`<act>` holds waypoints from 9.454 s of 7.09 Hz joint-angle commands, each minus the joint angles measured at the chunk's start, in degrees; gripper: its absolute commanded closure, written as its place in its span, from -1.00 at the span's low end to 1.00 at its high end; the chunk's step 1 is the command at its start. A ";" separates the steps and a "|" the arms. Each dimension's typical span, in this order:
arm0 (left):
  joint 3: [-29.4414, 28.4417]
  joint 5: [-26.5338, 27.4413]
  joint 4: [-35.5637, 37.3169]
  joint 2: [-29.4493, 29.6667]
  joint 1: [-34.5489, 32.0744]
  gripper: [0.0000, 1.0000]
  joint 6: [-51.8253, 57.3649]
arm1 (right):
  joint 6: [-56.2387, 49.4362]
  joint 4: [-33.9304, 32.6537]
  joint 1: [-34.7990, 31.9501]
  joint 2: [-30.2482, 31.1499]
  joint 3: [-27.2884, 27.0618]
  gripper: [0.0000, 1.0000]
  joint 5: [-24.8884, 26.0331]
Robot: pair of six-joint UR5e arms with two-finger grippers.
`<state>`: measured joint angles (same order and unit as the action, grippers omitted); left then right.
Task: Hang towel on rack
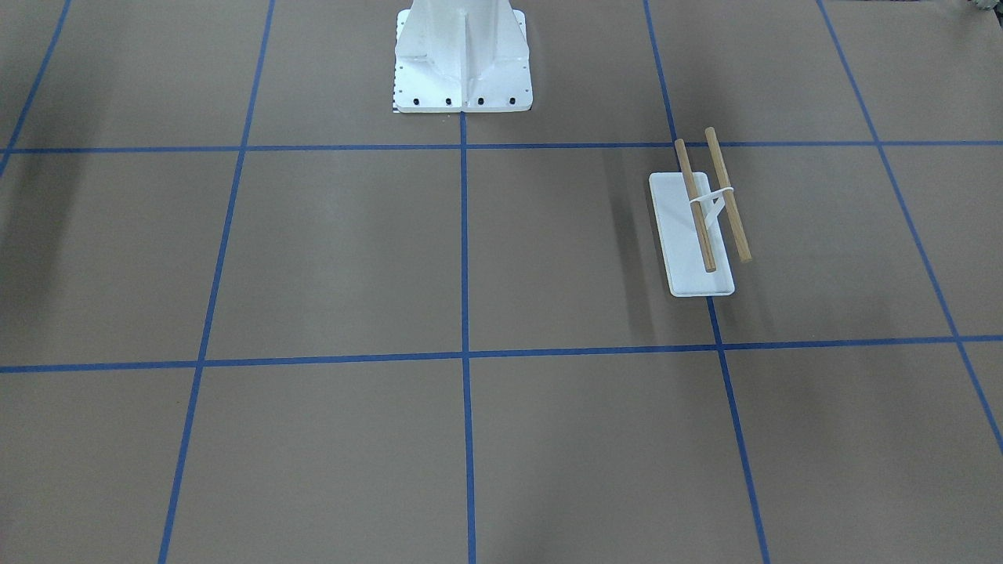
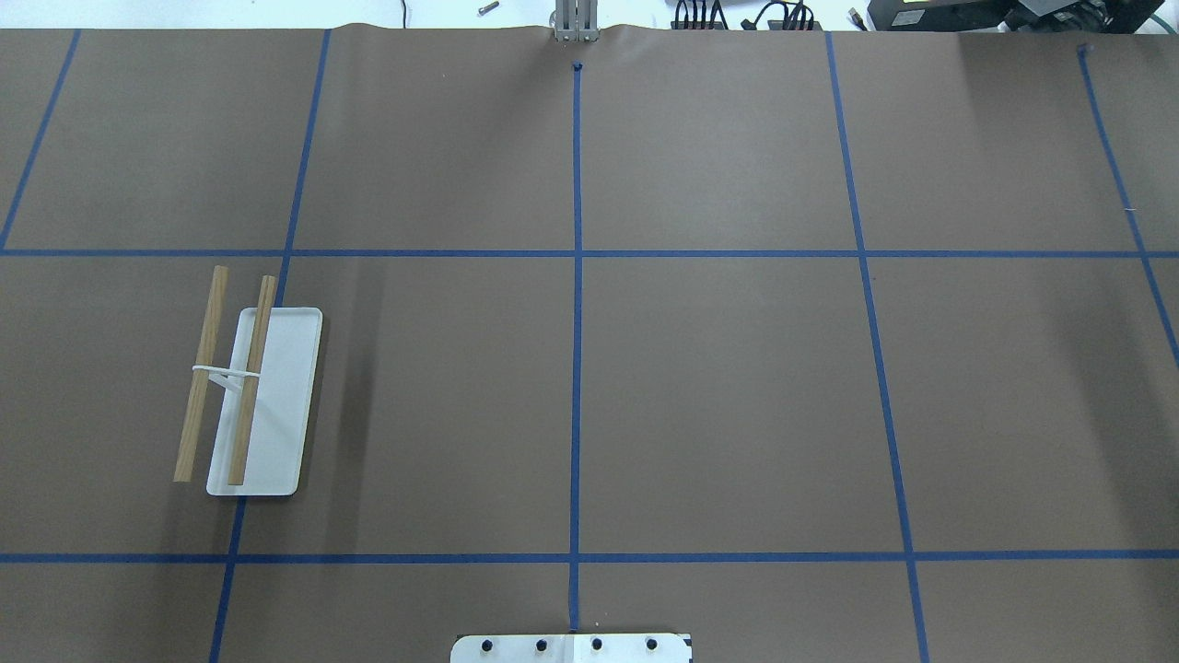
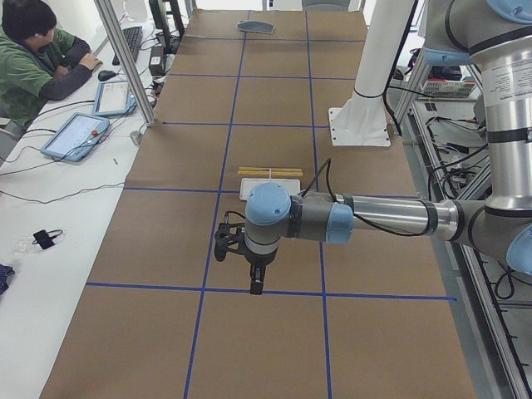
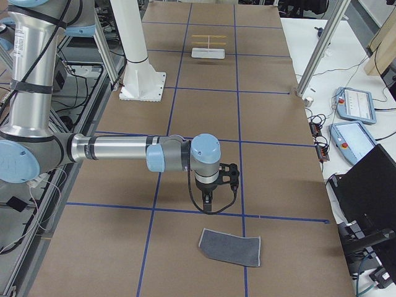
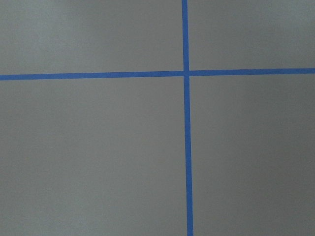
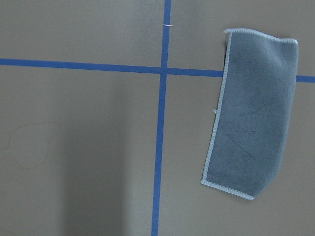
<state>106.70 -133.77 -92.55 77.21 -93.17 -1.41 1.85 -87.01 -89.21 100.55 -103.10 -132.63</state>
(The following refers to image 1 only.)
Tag white wooden towel rack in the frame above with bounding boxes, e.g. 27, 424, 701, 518
648, 126, 752, 298

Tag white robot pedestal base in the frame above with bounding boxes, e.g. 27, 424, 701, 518
392, 1, 534, 114

